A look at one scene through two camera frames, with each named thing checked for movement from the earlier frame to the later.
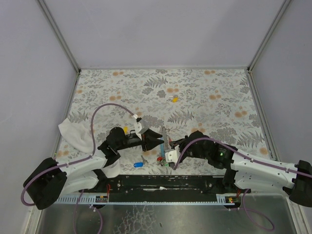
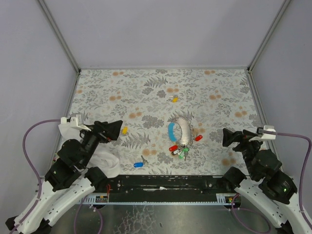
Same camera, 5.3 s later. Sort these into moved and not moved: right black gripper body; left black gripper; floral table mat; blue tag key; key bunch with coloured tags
Moved: right black gripper body; key bunch with coloured tags; left black gripper
Not moved: floral table mat; blue tag key
